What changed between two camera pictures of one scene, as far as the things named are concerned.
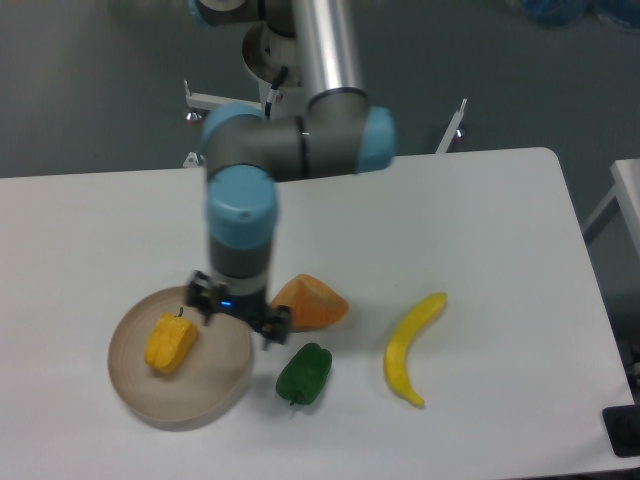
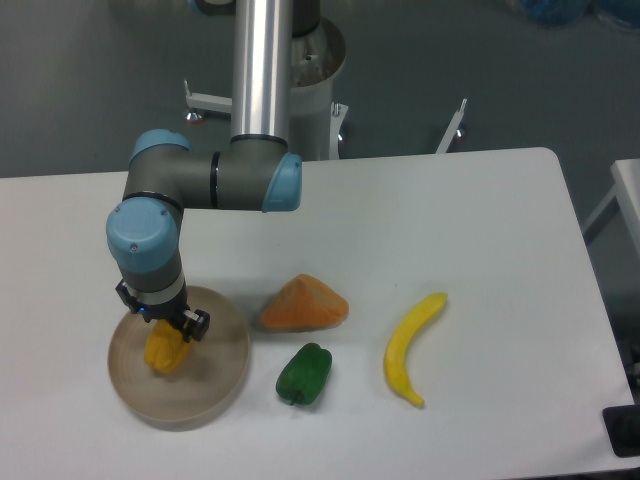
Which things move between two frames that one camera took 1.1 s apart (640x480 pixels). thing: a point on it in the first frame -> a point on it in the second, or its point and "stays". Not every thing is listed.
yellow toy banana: [400, 342] stays
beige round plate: [210, 381] stays
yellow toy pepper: [170, 342] stays
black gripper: [203, 295] -> [195, 323]
